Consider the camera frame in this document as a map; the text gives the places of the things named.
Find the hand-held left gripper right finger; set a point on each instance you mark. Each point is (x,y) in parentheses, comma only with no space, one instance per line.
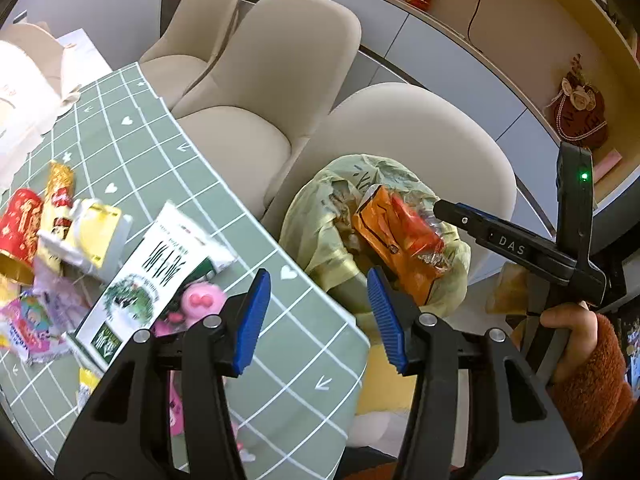
(385,320)

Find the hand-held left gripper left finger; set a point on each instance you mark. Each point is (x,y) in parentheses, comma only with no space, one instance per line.
(252,320)

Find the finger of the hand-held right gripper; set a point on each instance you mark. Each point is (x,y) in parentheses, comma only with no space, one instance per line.
(505,242)

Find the orange snack packet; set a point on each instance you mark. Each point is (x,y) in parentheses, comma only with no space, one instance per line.
(385,240)

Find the white green packet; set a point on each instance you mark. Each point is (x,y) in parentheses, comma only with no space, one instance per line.
(150,270)

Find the yellow-green bin bag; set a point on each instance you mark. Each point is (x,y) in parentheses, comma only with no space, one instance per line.
(310,220)

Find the white yellow carton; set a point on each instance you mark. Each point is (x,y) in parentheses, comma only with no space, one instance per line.
(100,232)

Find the purple wrapper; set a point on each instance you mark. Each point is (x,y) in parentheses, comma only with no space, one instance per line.
(60,300)

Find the pink colourful wrapper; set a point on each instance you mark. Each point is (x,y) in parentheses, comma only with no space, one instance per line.
(30,330)

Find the gold red snack wrapper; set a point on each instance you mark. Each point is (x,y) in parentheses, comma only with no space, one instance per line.
(59,185)

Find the red paper cup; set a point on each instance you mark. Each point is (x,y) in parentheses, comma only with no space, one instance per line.
(20,225)

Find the person's right forearm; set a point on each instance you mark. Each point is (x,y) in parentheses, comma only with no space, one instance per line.
(600,400)

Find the person's right hand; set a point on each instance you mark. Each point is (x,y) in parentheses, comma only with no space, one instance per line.
(577,330)

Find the pink box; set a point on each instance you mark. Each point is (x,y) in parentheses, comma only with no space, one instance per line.
(607,166)

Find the pink caterpillar toy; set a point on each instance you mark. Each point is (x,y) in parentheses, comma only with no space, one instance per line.
(200,302)

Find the brown doll with pearls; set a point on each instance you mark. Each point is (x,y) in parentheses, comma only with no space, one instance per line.
(580,110)

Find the green checked tablecloth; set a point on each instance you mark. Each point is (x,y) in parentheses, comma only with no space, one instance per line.
(200,200)

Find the small yellow wrapper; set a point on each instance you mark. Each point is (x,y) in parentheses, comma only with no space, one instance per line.
(89,385)

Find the small beige chair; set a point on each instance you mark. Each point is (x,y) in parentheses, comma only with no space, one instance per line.
(200,15)

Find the white paper bag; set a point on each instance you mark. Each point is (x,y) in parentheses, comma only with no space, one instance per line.
(25,100)

